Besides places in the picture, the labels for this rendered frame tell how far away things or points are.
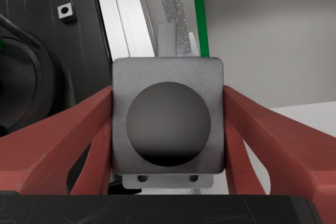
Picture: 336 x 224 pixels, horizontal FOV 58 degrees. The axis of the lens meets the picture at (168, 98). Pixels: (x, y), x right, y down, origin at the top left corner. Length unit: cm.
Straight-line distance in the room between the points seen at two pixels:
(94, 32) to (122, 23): 4
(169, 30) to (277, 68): 12
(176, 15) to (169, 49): 18
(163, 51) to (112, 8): 21
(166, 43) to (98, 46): 18
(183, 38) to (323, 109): 19
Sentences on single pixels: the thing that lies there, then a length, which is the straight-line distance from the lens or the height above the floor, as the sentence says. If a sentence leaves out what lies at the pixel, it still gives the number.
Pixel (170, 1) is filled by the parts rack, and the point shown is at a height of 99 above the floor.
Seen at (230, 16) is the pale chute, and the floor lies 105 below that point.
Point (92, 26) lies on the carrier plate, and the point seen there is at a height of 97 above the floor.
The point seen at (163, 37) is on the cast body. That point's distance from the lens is 16.
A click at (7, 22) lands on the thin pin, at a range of 30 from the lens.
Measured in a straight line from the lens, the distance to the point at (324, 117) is 42.
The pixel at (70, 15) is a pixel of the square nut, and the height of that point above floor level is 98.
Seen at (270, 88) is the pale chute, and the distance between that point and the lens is 26.
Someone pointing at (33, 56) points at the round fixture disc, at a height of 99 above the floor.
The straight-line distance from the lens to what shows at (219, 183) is 39.
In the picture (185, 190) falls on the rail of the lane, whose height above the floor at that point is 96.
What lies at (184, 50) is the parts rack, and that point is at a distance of 42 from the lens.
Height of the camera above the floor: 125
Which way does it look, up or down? 73 degrees down
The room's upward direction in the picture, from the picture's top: 30 degrees counter-clockwise
